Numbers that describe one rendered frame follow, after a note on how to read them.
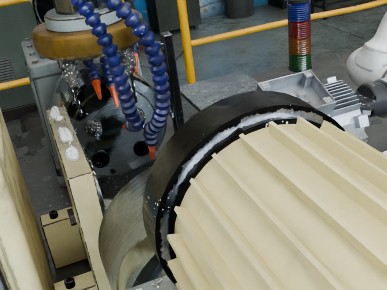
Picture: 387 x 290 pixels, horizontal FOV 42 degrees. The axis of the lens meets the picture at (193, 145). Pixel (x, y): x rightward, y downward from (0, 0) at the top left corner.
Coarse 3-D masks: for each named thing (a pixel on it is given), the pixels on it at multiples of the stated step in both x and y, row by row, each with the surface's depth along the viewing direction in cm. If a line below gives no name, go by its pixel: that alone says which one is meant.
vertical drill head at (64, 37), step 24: (96, 0) 76; (48, 24) 77; (72, 24) 75; (120, 24) 76; (48, 48) 76; (72, 48) 74; (96, 48) 74; (120, 48) 77; (72, 72) 79; (72, 96) 89
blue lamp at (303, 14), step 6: (288, 6) 128; (294, 6) 126; (300, 6) 125; (306, 6) 126; (288, 12) 128; (294, 12) 127; (300, 12) 126; (306, 12) 127; (288, 18) 129; (294, 18) 127; (300, 18) 127; (306, 18) 127
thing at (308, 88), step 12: (300, 72) 100; (312, 72) 100; (276, 84) 100; (288, 84) 101; (300, 84) 103; (312, 84) 101; (300, 96) 98; (312, 96) 100; (324, 96) 98; (324, 108) 95
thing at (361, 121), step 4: (324, 80) 108; (328, 80) 107; (332, 80) 108; (324, 84) 109; (356, 116) 101; (360, 116) 100; (364, 116) 100; (356, 120) 101; (360, 120) 100; (364, 120) 100; (368, 120) 101; (356, 124) 101; (360, 124) 100; (364, 124) 100; (368, 124) 101
